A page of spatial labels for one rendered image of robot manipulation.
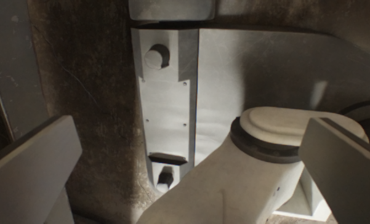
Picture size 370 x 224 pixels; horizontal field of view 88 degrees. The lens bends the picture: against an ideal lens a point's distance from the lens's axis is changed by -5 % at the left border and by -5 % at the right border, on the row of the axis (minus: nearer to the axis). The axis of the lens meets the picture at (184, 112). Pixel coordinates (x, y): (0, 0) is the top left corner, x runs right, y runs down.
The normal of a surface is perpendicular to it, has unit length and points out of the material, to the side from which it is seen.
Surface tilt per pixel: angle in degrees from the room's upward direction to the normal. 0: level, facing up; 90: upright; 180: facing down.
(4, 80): 90
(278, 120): 90
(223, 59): 0
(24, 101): 90
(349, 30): 0
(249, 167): 90
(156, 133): 0
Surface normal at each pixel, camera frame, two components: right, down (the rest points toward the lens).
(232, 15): -0.21, 0.47
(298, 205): 0.00, -0.88
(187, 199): 0.09, -0.99
